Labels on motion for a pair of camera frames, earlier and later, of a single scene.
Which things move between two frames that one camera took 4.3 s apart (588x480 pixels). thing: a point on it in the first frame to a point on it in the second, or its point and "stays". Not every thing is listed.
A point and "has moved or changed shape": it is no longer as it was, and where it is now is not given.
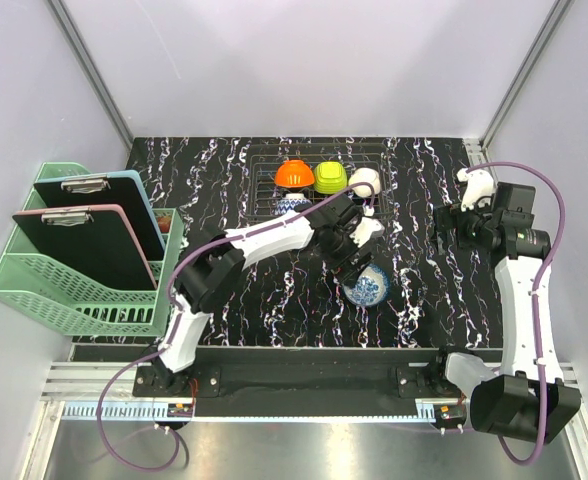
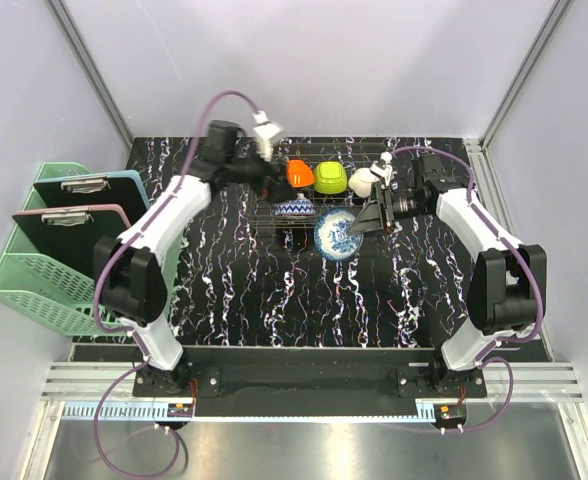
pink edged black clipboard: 93,241 stays
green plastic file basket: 75,302 stays
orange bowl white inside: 294,173 stays
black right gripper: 452,216 to 369,219
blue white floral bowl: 370,287 has moved or changed shape
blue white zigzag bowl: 290,201 stays
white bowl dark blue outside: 330,178 stays
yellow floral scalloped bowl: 365,175 stays
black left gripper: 354,269 to 280,191
